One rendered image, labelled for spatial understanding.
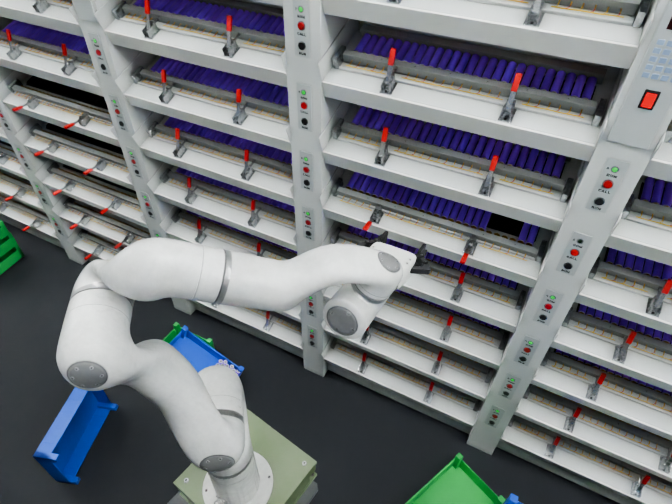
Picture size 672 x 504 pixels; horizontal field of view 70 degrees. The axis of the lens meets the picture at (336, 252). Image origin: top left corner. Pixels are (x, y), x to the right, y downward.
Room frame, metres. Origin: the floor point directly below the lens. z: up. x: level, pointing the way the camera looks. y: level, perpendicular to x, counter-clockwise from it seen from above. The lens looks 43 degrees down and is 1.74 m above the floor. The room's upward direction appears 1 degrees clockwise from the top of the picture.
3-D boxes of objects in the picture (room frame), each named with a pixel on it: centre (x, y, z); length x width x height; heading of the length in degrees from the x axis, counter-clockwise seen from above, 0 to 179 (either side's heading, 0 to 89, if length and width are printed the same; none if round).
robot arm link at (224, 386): (0.55, 0.27, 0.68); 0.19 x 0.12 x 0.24; 12
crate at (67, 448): (0.80, 0.90, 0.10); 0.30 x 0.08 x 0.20; 172
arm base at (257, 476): (0.52, 0.26, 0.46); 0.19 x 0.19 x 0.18
